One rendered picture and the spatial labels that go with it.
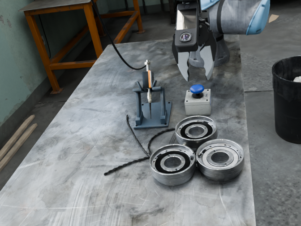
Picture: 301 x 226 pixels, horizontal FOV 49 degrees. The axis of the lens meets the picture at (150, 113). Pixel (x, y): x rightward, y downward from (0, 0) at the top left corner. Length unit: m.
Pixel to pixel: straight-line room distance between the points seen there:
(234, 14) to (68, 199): 0.75
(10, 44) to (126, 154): 2.17
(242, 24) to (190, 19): 0.43
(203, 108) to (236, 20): 0.33
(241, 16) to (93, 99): 0.55
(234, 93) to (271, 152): 1.06
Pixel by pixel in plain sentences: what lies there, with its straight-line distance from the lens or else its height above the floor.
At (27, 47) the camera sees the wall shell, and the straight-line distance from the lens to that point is 3.09.
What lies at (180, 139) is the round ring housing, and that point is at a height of 0.83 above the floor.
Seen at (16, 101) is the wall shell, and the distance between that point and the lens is 2.89.
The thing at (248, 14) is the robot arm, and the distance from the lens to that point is 1.12.
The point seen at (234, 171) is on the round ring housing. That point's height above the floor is 0.83.
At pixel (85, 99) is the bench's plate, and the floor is 0.80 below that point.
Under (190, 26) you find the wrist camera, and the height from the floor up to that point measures 1.10.
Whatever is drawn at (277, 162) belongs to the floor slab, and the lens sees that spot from 2.00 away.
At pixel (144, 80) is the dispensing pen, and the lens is 0.93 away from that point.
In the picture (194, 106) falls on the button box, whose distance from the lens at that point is 0.94.
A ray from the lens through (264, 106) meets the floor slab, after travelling 2.46.
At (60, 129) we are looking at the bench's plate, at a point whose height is 0.80.
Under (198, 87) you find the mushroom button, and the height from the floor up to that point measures 0.87.
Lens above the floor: 1.33
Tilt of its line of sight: 32 degrees down
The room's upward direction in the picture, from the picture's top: 11 degrees counter-clockwise
